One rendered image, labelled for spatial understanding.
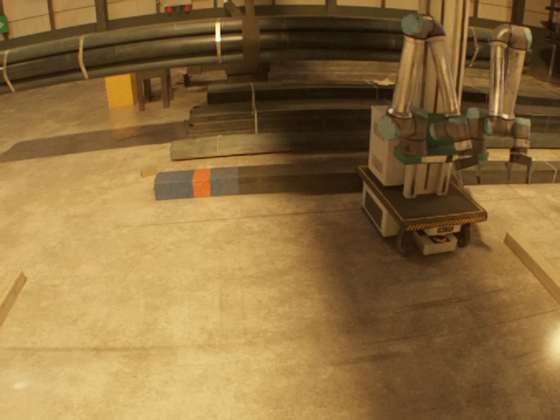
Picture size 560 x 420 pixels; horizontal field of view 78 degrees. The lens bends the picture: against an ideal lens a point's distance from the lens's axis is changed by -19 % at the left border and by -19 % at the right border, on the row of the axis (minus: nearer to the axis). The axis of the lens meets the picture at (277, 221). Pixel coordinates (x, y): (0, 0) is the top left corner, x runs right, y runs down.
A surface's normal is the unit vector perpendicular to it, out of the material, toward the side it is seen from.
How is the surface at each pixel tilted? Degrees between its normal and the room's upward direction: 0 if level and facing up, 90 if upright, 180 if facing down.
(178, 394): 0
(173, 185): 90
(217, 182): 90
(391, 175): 90
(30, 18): 90
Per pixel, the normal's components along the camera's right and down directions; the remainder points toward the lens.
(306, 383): -0.02, -0.86
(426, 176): 0.17, 0.50
